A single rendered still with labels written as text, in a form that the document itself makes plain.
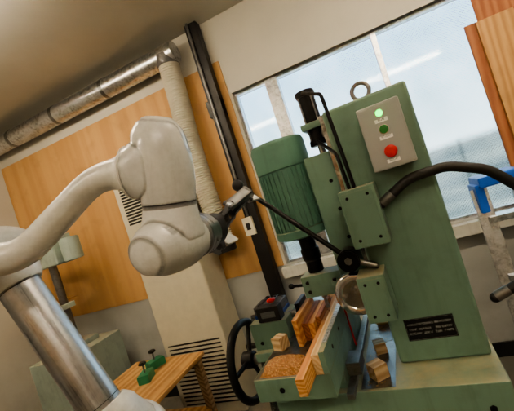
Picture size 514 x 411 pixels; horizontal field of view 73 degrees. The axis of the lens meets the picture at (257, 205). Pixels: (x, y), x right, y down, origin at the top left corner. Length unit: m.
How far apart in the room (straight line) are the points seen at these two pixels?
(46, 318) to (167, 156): 0.58
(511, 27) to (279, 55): 1.29
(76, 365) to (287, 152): 0.79
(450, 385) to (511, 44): 1.84
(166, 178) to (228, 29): 2.19
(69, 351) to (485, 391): 0.98
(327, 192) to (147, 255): 0.59
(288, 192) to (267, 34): 1.74
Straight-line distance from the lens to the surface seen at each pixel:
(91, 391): 1.04
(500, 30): 2.42
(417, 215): 0.97
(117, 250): 3.20
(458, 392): 1.02
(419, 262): 1.00
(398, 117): 0.90
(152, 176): 0.63
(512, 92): 2.34
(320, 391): 0.96
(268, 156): 1.04
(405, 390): 1.02
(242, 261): 2.61
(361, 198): 0.89
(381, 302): 0.94
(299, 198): 1.04
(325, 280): 1.11
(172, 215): 0.63
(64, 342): 1.04
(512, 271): 1.78
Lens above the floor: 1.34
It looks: level
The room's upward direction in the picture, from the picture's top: 18 degrees counter-clockwise
